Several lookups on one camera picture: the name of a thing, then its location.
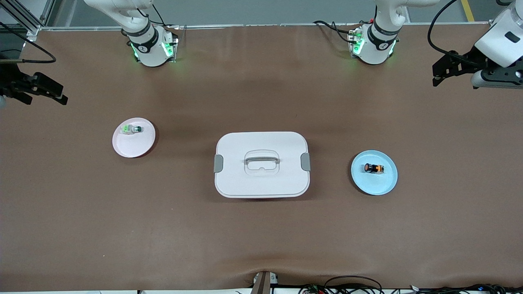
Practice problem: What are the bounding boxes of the brown table mat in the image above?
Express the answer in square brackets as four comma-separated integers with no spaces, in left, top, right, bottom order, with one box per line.
[0,22,523,292]

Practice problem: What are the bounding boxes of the white lidded storage box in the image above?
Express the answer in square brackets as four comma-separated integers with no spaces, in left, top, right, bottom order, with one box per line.
[214,131,311,199]

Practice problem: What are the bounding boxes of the pink round plate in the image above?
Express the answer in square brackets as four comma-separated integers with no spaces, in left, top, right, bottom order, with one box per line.
[112,118,156,158]

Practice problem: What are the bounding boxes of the black base cable bundle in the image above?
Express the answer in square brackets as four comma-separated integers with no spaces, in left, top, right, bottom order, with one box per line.
[313,20,357,44]
[150,4,180,30]

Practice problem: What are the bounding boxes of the silver table edge rail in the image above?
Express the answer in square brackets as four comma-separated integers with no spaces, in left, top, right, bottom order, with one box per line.
[39,23,491,31]

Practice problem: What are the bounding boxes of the light blue round plate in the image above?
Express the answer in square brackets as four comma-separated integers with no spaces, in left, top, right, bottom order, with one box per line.
[351,150,398,196]

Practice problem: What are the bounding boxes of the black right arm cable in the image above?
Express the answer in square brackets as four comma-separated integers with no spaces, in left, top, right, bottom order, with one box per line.
[0,22,56,64]

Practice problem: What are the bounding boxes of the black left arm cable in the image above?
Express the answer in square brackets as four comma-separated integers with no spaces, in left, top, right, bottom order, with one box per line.
[427,0,470,58]

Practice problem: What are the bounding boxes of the grey box lid handle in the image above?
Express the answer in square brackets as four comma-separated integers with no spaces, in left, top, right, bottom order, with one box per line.
[244,156,280,166]

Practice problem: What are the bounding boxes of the black looped cable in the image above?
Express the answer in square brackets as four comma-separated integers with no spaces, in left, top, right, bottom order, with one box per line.
[324,276,383,294]

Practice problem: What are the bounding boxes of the aluminium frame profile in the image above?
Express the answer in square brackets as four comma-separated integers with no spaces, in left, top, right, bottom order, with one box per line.
[0,0,56,41]

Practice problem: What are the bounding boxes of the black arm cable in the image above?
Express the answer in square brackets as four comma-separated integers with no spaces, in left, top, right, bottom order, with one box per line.
[0,22,56,64]
[427,0,470,58]

